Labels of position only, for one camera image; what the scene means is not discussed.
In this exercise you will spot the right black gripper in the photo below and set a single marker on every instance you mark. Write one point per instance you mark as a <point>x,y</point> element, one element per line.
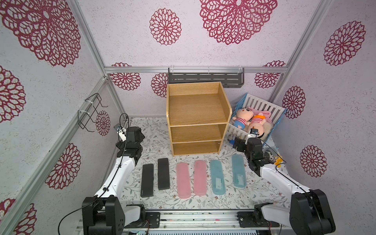
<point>242,144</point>

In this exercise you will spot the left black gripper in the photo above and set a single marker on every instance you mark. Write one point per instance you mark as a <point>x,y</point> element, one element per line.
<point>120,145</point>

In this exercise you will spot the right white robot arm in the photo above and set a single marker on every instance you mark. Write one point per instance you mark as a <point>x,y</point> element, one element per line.
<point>309,212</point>

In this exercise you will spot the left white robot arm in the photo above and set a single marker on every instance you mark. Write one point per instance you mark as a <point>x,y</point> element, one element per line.
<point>103,214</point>

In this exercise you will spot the wooden three-tier shelf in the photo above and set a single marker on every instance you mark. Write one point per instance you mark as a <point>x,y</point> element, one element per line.
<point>198,115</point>

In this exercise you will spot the small toys pile yellow grey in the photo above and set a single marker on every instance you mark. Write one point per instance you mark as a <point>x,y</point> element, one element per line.
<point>274,158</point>

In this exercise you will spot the orange plush doll black hair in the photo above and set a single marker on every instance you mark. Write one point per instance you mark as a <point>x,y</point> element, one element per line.
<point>262,122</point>

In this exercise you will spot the pink plush pig doll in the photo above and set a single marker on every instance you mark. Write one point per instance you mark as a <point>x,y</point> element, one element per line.
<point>242,118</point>

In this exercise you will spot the white and blue crib basket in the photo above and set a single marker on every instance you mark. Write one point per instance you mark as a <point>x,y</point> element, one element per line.
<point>254,103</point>

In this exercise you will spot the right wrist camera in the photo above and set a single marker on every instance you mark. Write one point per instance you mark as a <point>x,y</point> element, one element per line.
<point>253,133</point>

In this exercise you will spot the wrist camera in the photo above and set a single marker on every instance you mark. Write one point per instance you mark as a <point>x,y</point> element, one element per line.
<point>121,131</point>
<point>253,133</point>

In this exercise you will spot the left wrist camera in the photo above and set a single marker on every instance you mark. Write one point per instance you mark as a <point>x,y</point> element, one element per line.
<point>121,131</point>

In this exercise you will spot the black wire wall rack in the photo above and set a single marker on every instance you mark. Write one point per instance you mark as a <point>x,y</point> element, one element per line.
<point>85,116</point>

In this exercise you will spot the grey wall-mounted metal rack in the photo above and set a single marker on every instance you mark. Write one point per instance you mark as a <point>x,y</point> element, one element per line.
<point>228,80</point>

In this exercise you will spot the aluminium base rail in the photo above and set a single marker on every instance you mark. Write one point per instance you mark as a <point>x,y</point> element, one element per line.
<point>205,222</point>

